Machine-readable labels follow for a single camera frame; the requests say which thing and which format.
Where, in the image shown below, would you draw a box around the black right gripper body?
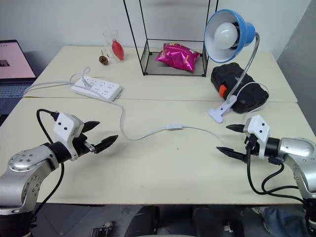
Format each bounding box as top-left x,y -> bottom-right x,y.
243,133 -> 260,163

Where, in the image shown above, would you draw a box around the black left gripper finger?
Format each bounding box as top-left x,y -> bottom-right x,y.
93,134 -> 119,155
81,120 -> 101,135

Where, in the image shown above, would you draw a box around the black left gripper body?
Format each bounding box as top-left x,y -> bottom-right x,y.
73,134 -> 96,158

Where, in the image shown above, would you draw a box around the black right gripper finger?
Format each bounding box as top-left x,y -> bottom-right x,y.
226,123 -> 245,133
216,146 -> 248,163

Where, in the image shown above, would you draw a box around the blue clip desk lamp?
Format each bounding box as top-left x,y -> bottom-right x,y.
203,8 -> 262,123

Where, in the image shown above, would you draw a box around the white power strip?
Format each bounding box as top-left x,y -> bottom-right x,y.
71,76 -> 123,102

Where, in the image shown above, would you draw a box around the black tool case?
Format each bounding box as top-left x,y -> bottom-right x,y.
210,62 -> 271,115

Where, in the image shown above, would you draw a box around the brown pine cone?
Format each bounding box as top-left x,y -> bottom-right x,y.
98,49 -> 110,66

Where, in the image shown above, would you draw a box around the blue jeans leg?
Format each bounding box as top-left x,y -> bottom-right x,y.
251,206 -> 307,234

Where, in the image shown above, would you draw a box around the red bottle-shaped object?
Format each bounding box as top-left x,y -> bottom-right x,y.
111,39 -> 127,63

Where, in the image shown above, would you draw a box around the small black box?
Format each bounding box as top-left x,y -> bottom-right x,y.
89,227 -> 111,237

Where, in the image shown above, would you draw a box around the clear glass cup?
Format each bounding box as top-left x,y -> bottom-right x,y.
102,29 -> 119,60

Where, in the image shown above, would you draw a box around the pink snack bag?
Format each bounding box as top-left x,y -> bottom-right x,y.
155,42 -> 200,73

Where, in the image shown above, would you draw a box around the white light bulb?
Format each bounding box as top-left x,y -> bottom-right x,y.
213,22 -> 239,50

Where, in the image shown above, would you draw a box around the open laptop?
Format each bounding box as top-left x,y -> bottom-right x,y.
0,39 -> 38,102

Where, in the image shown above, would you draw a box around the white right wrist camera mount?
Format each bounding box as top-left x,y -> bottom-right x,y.
242,115 -> 271,159

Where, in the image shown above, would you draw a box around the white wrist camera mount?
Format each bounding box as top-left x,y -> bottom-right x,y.
52,113 -> 85,161
242,115 -> 271,159

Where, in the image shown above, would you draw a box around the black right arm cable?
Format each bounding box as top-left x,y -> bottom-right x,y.
246,140 -> 307,205

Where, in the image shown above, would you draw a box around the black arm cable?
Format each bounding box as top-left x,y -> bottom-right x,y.
246,140 -> 307,205
32,109 -> 66,223

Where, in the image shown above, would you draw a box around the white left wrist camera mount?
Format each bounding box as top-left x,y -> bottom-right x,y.
52,113 -> 85,161

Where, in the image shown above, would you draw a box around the white lamp cord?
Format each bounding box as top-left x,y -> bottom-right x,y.
70,66 -> 270,147

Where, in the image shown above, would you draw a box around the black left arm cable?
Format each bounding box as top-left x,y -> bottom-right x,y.
32,109 -> 66,223

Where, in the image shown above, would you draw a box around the white power strip cable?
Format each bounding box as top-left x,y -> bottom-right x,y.
23,79 -> 75,98

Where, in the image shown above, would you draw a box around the black wire frame shelf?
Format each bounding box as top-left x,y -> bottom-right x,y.
122,0 -> 219,78

